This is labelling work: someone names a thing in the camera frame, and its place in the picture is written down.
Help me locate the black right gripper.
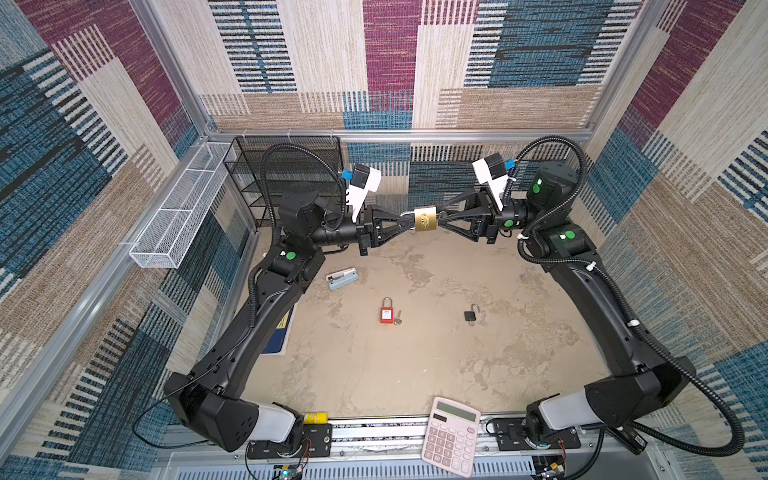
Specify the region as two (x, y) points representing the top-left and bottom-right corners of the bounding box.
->
(435, 186), (544, 245)

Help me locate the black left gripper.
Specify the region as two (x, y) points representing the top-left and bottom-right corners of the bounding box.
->
(306, 209), (410, 263)

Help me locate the brass padlock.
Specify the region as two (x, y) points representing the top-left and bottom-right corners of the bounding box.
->
(400, 206), (438, 232)

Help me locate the red padlock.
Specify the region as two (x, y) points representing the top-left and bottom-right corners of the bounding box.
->
(380, 297), (395, 324)

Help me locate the small black padlock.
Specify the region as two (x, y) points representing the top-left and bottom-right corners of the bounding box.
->
(464, 304), (480, 326)

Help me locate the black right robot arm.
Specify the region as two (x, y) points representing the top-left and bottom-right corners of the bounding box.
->
(438, 135), (745, 457)

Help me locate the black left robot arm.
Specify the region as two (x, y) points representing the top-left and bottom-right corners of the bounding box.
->
(161, 143), (412, 455)

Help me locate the blue and white stapler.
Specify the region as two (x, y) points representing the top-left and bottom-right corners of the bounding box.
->
(326, 268), (359, 291)

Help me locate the blue book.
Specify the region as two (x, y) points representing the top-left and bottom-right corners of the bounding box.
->
(262, 306), (296, 356)

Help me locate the yellow label block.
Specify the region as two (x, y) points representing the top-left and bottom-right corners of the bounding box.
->
(303, 412), (329, 425)

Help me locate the pink calculator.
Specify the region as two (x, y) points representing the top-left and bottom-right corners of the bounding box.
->
(421, 397), (481, 478)

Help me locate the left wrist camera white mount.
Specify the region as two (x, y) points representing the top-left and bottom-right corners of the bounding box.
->
(341, 163), (382, 222)

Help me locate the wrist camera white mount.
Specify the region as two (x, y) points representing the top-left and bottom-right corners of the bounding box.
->
(341, 163), (382, 222)
(472, 153), (516, 210)

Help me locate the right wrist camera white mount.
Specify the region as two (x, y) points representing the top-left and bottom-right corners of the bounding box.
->
(472, 153), (516, 210)

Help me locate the black wire mesh shelf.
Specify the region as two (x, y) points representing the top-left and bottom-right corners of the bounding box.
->
(224, 135), (344, 227)

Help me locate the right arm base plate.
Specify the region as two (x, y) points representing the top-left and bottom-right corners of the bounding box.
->
(486, 417), (581, 452)

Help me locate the white wire mesh basket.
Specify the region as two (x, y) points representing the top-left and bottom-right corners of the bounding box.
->
(129, 142), (230, 269)

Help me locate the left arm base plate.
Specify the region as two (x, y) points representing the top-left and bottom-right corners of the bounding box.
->
(246, 423), (333, 460)

